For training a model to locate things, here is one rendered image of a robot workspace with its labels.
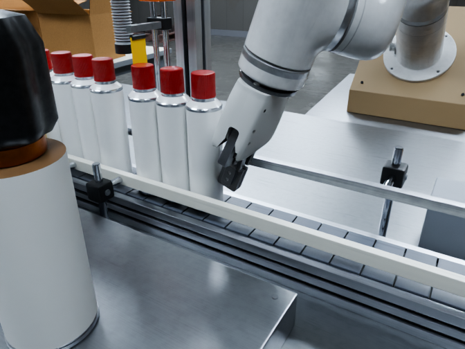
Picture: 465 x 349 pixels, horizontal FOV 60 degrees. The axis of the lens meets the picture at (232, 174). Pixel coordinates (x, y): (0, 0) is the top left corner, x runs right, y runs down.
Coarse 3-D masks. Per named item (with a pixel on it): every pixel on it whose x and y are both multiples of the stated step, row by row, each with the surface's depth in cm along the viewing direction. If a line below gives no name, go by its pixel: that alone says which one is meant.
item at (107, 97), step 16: (96, 64) 61; (112, 64) 63; (96, 80) 63; (112, 80) 63; (96, 96) 63; (112, 96) 63; (96, 112) 64; (112, 112) 64; (96, 128) 66; (112, 128) 65; (112, 144) 66; (128, 144) 69; (112, 160) 68; (128, 160) 69
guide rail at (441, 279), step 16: (80, 160) 69; (112, 176) 66; (128, 176) 64; (160, 192) 61; (176, 192) 59; (208, 208) 57; (224, 208) 56; (240, 208) 55; (256, 224) 54; (272, 224) 52; (288, 224) 51; (304, 240) 50; (320, 240) 49; (336, 240) 48; (352, 256) 48; (368, 256) 47; (384, 256) 46; (400, 256) 46; (400, 272) 45; (416, 272) 44; (432, 272) 43; (448, 272) 43; (448, 288) 43; (464, 288) 42
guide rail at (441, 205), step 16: (128, 128) 70; (256, 160) 59; (272, 160) 58; (304, 176) 56; (320, 176) 54; (336, 176) 53; (368, 192) 52; (384, 192) 50; (400, 192) 49; (432, 208) 48; (448, 208) 47; (464, 208) 46
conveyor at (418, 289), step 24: (120, 192) 67; (192, 216) 60; (216, 216) 60; (288, 216) 60; (264, 240) 54; (288, 240) 54; (360, 240) 54; (336, 264) 50; (360, 264) 50; (432, 264) 50; (456, 264) 50; (408, 288) 46; (432, 288) 46
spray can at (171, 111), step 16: (176, 80) 55; (160, 96) 57; (176, 96) 56; (160, 112) 57; (176, 112) 56; (160, 128) 58; (176, 128) 57; (160, 144) 60; (176, 144) 58; (176, 160) 60; (176, 176) 61
